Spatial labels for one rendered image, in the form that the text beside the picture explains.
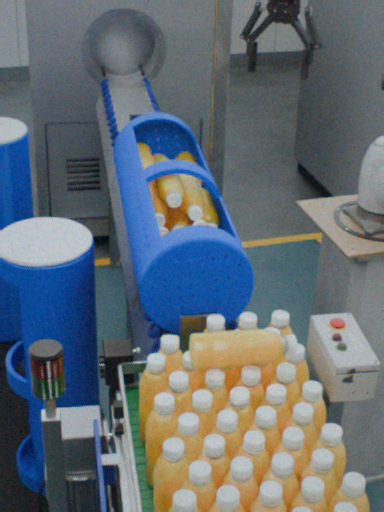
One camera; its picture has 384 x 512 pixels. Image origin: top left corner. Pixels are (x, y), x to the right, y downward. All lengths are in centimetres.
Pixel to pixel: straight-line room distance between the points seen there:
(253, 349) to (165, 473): 32
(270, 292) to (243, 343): 241
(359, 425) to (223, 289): 104
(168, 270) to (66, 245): 44
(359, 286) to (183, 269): 74
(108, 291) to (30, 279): 180
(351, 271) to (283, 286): 164
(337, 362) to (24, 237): 101
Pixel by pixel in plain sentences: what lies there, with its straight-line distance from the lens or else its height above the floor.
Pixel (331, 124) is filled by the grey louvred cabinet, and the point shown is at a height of 50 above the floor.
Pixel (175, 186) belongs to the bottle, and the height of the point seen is 120.
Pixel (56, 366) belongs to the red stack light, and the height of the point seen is 123.
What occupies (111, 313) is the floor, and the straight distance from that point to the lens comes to 384.
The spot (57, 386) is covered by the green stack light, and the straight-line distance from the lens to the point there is 152.
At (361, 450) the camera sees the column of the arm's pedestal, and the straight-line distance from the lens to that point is 295.
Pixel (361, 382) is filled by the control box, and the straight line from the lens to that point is 179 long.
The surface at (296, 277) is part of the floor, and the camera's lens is 418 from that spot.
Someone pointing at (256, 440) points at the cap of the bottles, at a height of 112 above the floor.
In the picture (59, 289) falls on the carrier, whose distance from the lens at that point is 224.
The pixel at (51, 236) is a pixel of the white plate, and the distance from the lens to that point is 233.
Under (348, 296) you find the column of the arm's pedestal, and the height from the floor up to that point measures 82.
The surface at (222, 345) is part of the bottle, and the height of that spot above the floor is 118.
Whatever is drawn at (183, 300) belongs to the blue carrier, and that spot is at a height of 106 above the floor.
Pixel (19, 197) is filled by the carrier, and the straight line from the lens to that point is 313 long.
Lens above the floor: 214
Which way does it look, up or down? 30 degrees down
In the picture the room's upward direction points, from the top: 2 degrees clockwise
